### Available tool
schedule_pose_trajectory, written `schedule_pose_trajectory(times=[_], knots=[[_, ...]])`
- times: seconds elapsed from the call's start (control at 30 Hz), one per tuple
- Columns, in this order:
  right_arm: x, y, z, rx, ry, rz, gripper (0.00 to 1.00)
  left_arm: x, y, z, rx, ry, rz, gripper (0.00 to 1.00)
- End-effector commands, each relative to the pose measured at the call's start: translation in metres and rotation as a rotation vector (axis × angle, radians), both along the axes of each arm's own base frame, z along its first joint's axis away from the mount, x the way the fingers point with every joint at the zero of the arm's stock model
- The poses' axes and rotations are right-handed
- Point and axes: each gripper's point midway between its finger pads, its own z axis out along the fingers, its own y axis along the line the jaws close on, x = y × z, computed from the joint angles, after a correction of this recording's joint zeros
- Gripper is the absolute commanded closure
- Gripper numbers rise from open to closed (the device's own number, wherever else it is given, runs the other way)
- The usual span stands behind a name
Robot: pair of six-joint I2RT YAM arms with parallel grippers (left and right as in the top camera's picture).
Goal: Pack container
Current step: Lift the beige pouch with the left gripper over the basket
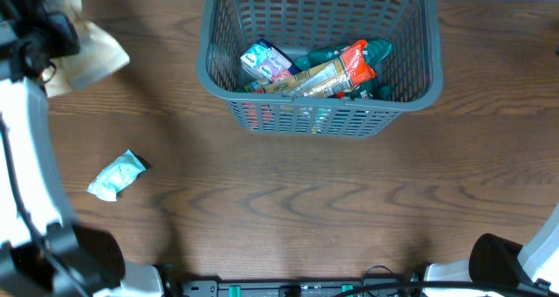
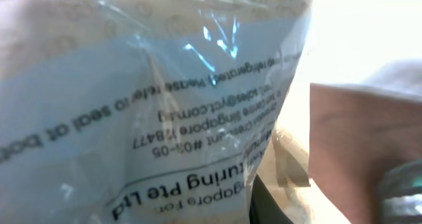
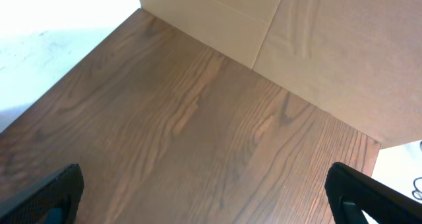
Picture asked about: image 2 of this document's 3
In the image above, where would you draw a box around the beige paper pouch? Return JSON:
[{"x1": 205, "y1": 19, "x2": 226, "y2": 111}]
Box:
[{"x1": 1, "y1": 0, "x2": 313, "y2": 224}]

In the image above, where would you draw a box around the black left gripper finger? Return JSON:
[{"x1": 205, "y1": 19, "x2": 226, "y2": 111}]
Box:
[{"x1": 249, "y1": 175, "x2": 293, "y2": 224}]

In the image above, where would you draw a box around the grey plastic basket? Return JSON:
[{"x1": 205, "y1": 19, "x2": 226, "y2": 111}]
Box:
[{"x1": 377, "y1": 159, "x2": 421, "y2": 224}]

